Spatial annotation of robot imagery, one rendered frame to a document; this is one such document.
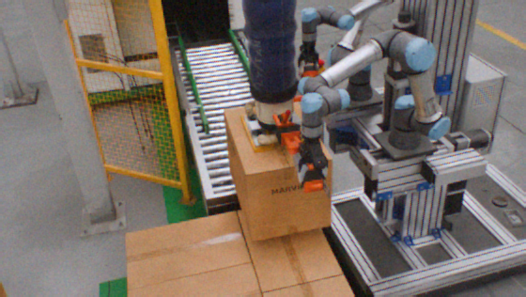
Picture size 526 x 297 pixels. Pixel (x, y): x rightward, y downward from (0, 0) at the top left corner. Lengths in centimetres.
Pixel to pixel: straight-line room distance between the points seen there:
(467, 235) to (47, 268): 258
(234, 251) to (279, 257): 23
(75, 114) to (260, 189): 147
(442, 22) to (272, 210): 115
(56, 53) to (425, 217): 228
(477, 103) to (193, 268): 161
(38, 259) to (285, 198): 192
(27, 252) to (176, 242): 136
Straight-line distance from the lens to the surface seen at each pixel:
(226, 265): 271
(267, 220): 255
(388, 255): 324
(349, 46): 299
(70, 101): 344
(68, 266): 375
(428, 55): 218
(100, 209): 388
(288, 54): 239
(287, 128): 239
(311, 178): 208
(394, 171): 264
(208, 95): 414
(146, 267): 279
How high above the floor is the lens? 249
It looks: 34 degrees down
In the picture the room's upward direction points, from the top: 4 degrees counter-clockwise
